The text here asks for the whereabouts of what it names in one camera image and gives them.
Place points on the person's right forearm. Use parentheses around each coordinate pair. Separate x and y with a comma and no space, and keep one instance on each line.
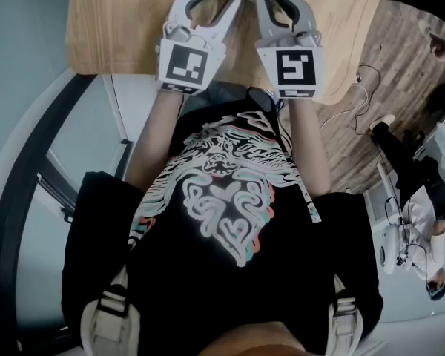
(309,150)

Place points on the white device with black lens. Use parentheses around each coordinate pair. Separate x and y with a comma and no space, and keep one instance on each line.
(391,248)

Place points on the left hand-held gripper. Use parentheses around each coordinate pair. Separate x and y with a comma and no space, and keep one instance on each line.
(185,65)

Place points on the black printed t-shirt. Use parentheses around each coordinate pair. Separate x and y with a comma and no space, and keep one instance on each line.
(207,273)

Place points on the person's blue jeans leg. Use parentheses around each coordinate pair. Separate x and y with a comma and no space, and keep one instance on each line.
(219,98)

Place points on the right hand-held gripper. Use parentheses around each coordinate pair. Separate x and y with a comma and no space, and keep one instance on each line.
(296,69)

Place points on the black waist device with screen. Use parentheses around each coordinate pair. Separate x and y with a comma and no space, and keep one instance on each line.
(261,96)

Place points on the black window frame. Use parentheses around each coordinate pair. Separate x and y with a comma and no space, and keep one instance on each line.
(18,184)

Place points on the person's chin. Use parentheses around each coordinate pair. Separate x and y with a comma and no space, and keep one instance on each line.
(259,341)

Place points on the person's left forearm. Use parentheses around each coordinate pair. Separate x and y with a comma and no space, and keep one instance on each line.
(154,143)

